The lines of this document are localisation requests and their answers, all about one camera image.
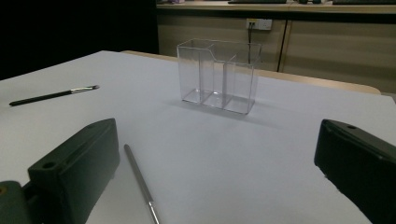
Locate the white wall socket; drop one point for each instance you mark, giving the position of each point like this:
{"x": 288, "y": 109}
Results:
{"x": 259, "y": 24}

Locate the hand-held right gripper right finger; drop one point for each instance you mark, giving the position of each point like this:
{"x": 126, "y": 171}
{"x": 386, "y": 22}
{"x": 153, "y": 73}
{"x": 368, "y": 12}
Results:
{"x": 358, "y": 161}

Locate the thin black makeup brush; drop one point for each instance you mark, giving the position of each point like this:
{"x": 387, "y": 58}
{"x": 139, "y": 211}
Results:
{"x": 46, "y": 95}

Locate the white table mat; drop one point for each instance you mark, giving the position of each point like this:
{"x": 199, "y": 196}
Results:
{"x": 218, "y": 155}

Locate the wooden vertical desk strip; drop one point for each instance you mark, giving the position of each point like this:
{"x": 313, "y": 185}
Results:
{"x": 284, "y": 46}

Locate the black curtain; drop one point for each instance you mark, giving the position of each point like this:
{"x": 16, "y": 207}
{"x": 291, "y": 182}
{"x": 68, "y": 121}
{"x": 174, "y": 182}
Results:
{"x": 77, "y": 28}

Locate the clear plastic compartment organizer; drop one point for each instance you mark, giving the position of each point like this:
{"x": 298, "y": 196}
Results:
{"x": 218, "y": 81}

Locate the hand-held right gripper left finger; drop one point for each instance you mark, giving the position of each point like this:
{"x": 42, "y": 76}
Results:
{"x": 77, "y": 168}

